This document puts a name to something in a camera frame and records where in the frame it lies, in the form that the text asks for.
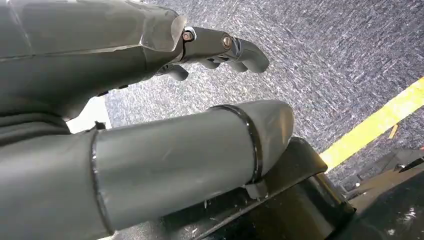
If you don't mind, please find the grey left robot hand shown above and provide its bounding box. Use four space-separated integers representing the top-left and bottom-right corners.
0 0 295 240

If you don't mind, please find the white board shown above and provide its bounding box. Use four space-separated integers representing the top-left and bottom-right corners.
66 96 113 135

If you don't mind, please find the black robot foot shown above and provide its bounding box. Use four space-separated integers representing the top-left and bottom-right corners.
112 136 357 240
326 147 424 240

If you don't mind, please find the ribbed grey left arm sleeve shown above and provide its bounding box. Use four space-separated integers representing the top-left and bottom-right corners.
0 113 72 147

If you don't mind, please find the yellow floor tape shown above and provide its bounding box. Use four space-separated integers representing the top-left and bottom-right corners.
319 76 424 173

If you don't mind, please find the small orange stick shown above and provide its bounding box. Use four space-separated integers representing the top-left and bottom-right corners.
388 123 400 140

